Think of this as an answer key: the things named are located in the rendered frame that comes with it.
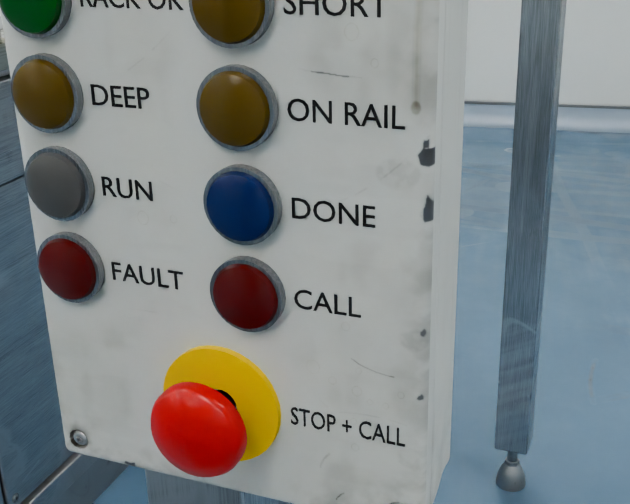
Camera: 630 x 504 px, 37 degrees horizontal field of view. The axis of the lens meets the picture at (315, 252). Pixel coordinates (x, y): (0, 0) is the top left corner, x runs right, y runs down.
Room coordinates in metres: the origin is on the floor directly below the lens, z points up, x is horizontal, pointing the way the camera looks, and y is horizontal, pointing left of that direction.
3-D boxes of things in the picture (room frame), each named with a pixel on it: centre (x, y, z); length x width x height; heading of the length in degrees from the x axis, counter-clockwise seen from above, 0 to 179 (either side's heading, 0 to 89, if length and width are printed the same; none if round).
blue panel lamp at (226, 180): (0.32, 0.03, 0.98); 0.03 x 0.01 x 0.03; 68
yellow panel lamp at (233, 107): (0.32, 0.03, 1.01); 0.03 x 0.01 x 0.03; 68
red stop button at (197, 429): (0.32, 0.04, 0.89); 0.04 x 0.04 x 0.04; 68
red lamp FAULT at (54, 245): (0.35, 0.10, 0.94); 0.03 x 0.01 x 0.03; 68
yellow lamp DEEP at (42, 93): (0.35, 0.10, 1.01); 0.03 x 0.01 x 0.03; 68
